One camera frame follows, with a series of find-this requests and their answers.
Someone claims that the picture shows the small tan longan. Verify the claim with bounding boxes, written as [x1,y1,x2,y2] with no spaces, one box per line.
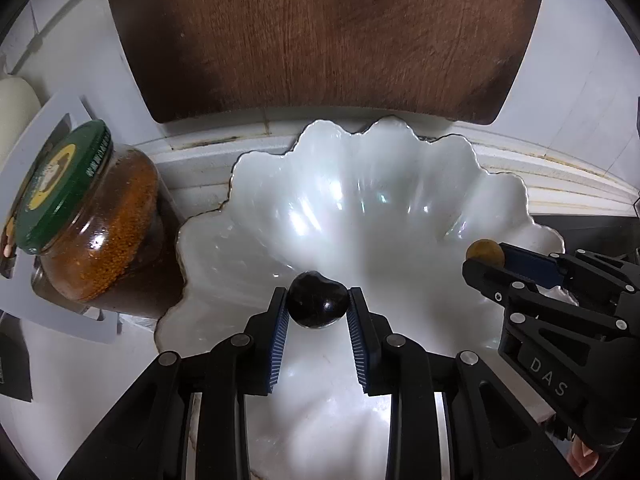
[465,238,506,268]

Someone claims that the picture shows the dark plum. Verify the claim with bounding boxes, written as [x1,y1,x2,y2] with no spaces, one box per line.
[285,271,349,328]

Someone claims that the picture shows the person's right hand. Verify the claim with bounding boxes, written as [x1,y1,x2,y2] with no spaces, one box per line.
[566,437,599,477]

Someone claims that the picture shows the white scalloped bowl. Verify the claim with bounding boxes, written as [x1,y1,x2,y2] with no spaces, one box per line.
[155,118,564,479]

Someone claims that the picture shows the glass jar green lid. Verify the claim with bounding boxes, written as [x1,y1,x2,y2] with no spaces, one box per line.
[39,120,184,320]

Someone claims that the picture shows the black knife block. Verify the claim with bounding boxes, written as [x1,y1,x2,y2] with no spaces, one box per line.
[0,311,32,403]

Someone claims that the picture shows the white dish rack panel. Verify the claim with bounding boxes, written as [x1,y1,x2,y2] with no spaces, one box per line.
[1,90,118,344]

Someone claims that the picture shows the brown wooden cutting board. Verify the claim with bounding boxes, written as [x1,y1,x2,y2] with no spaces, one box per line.
[108,0,541,125]

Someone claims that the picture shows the cream ceramic kettle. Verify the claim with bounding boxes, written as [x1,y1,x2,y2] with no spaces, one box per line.
[0,76,41,162]

